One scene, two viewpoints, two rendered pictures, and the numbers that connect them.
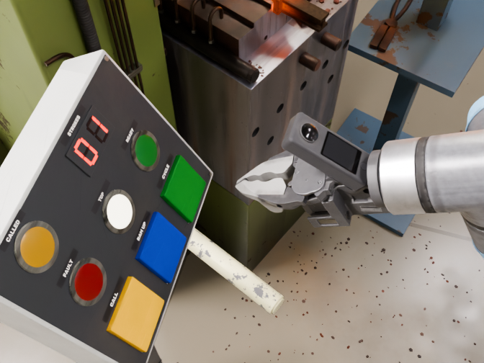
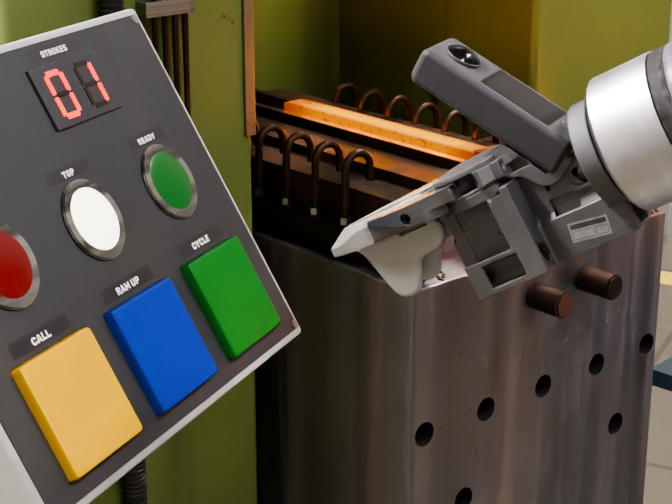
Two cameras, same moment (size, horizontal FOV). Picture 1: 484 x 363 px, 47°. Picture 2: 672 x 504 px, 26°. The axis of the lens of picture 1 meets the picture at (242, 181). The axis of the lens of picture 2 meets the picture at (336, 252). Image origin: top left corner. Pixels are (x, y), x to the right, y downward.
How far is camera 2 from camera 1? 0.65 m
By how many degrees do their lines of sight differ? 39
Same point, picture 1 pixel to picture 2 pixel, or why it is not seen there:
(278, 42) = not seen: hidden behind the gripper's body
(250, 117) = (411, 376)
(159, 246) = (157, 330)
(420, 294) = not seen: outside the picture
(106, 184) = (83, 166)
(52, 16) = not seen: hidden behind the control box
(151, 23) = (234, 169)
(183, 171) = (236, 261)
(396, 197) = (616, 123)
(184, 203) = (225, 310)
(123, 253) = (82, 286)
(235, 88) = (382, 304)
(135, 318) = (74, 397)
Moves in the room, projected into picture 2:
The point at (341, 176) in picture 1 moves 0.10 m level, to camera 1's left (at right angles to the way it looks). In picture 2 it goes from (521, 128) to (363, 122)
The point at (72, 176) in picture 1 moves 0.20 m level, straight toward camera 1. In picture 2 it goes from (28, 107) to (86, 187)
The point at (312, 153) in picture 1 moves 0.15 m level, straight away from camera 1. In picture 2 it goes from (465, 77) to (525, 36)
